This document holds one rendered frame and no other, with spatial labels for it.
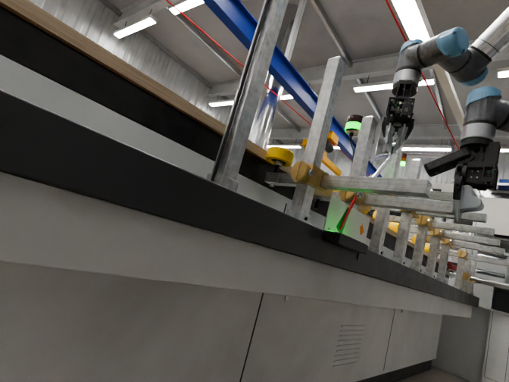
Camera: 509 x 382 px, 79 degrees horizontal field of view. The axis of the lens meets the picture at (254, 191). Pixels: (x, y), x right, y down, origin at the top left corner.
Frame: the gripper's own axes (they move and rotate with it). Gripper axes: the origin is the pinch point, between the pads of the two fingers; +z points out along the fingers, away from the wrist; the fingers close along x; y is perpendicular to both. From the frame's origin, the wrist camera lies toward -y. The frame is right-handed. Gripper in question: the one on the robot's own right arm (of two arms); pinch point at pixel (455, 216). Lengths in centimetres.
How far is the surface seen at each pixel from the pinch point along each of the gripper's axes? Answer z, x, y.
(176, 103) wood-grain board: -6, -59, -46
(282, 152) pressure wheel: -6.6, -27.6, -38.6
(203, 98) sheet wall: -365, 379, -777
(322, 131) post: -11.0, -30.3, -25.1
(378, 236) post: 6.2, 19.2, -26.1
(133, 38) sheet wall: -386, 129, -753
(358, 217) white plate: 4.2, -2.3, -24.4
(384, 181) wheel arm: 0.1, -26.5, -8.7
